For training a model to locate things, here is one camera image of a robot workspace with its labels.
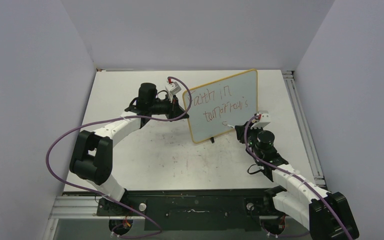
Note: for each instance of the aluminium rail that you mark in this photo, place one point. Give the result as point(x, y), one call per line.
point(308, 141)
point(164, 206)

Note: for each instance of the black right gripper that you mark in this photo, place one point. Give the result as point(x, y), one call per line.
point(240, 129)

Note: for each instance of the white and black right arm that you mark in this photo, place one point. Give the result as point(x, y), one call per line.
point(326, 215)

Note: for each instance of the aluminium front rail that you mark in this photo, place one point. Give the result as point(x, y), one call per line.
point(164, 206)

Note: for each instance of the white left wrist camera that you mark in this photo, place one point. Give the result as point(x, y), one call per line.
point(172, 86)

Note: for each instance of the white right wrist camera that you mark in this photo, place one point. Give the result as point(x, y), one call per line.
point(263, 119)

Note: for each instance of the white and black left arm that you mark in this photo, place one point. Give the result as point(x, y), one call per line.
point(92, 157)

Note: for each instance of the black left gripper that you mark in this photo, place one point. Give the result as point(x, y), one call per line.
point(175, 109)

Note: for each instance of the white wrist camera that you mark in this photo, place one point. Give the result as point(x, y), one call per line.
point(263, 119)
point(172, 86)

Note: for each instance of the aluminium right side rail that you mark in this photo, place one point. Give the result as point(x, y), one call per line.
point(308, 141)

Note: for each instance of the yellow framed whiteboard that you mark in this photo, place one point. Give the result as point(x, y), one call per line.
point(228, 101)

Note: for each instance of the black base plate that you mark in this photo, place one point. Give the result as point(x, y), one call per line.
point(256, 209)

